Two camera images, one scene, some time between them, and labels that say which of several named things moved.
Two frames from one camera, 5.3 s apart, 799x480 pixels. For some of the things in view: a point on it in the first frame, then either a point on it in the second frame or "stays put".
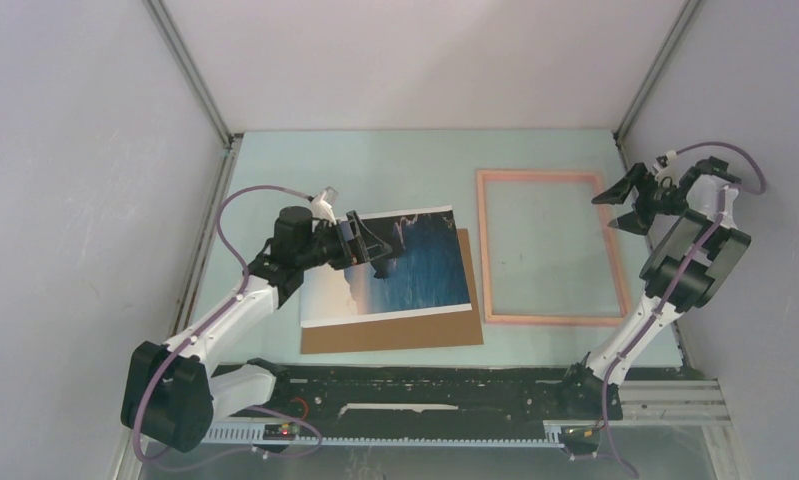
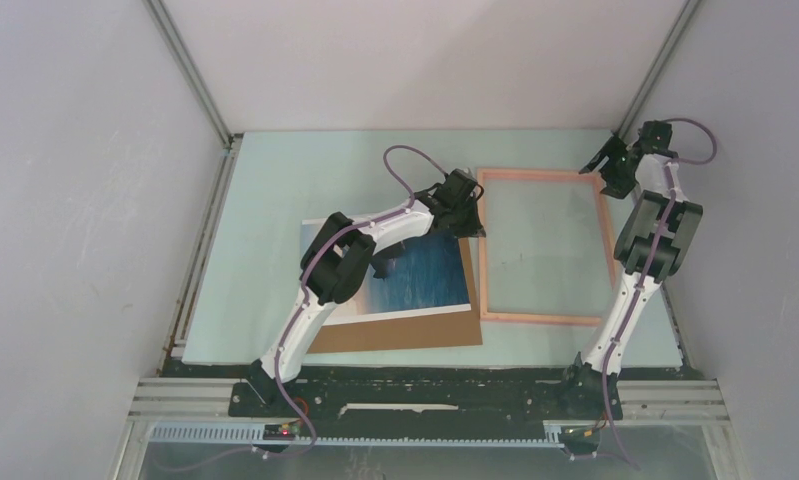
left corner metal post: x=187 y=63 stays put
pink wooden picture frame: x=615 y=255 stays put
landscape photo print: x=424 y=276 stays put
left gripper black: x=361 y=249 to x=472 y=228
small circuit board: x=281 y=432 stays put
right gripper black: x=641 y=221 to x=614 y=148
